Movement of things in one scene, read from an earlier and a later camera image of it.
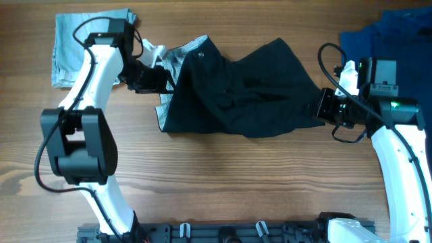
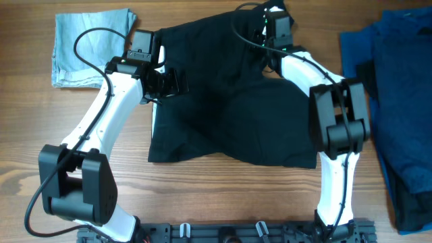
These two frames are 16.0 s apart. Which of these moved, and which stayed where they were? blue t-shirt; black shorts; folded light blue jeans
Moved: black shorts
Stayed: blue t-shirt; folded light blue jeans
